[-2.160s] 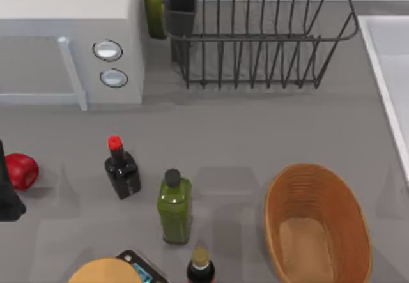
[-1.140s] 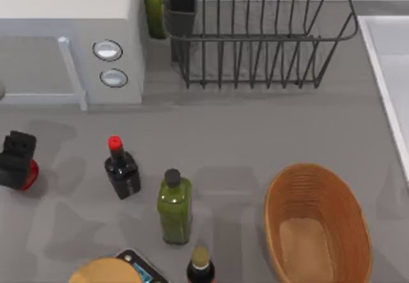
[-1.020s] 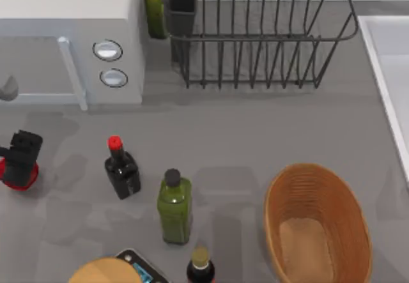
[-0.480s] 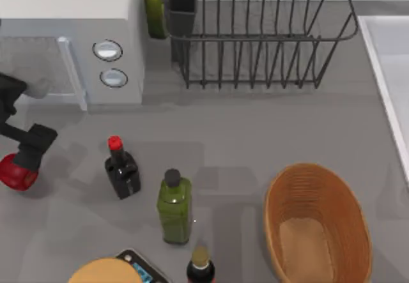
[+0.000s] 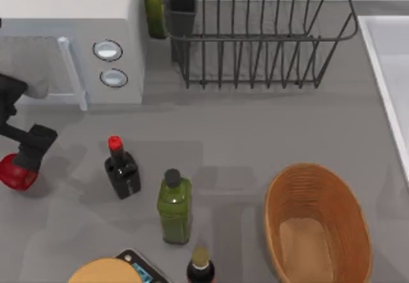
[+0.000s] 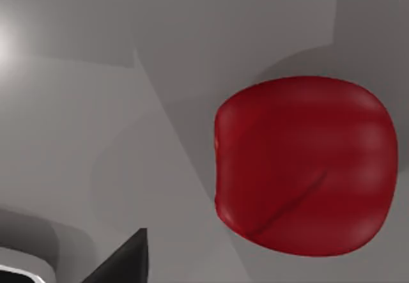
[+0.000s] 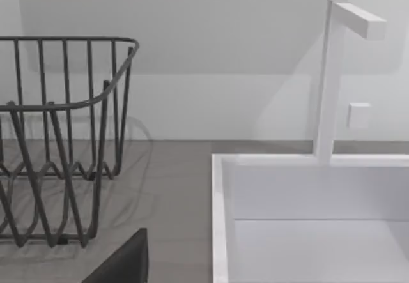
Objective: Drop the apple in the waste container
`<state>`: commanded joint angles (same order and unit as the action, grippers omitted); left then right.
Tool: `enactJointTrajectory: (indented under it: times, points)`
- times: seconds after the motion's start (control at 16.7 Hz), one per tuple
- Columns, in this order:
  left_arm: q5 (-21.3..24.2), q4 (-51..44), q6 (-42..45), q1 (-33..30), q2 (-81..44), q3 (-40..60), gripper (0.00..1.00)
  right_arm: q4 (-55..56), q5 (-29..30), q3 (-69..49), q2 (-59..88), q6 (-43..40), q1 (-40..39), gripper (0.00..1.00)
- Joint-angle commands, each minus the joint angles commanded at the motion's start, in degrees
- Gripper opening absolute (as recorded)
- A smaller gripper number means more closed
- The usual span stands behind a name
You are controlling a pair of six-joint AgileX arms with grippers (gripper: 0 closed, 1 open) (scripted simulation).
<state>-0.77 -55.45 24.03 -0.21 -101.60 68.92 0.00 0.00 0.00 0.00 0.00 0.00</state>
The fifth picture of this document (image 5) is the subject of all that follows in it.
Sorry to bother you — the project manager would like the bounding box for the red round object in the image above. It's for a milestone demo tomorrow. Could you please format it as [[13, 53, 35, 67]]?
[[0, 153, 40, 192]]

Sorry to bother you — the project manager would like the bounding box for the grey microwave door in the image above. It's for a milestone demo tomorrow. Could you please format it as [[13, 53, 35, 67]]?
[[0, 35, 84, 105]]

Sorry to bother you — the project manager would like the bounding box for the black bottle with red cap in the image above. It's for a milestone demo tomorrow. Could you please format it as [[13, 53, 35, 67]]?
[[104, 135, 143, 201]]

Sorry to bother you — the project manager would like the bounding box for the small round microwave knob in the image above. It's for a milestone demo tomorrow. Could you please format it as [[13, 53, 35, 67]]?
[[99, 68, 129, 89]]

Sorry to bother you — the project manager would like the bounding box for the large round microwave knob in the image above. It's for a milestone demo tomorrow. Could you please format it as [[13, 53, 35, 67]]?
[[92, 39, 124, 63]]

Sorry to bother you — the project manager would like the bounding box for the tan round bread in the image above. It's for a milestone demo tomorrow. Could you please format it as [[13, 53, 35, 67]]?
[[67, 257, 145, 283]]

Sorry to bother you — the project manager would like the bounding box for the pale microwave oven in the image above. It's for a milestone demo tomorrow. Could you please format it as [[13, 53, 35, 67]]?
[[0, 0, 145, 112]]

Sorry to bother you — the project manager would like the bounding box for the green bottle with black cap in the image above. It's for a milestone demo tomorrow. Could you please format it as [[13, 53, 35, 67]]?
[[157, 168, 194, 245]]

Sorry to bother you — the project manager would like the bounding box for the black device with blue screen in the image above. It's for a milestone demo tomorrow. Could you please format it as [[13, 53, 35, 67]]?
[[115, 248, 174, 283]]

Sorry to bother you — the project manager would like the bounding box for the olive green bottle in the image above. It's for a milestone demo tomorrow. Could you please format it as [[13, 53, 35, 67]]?
[[144, 0, 169, 40]]

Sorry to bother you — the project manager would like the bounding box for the dark grey cutlery holder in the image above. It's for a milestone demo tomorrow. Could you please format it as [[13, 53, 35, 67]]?
[[164, 0, 199, 64]]

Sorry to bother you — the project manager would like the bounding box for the dark bottle with tan cap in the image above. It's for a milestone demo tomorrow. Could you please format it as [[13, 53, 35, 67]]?
[[185, 247, 216, 283]]

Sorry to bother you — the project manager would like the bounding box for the brown woven basket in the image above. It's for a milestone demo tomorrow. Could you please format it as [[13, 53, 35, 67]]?
[[263, 162, 373, 283]]

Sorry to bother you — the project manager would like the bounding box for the pale microwave door handle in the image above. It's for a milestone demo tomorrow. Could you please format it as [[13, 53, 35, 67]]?
[[57, 36, 88, 112]]

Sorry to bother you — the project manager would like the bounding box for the dark grey wire dish rack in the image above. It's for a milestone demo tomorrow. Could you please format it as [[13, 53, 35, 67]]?
[[162, 0, 359, 90]]

